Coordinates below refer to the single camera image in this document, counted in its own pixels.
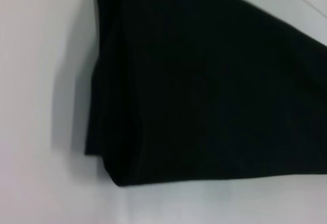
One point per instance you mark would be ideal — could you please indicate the black shirt with white print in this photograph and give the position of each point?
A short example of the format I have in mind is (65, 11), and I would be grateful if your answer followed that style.
(204, 80)

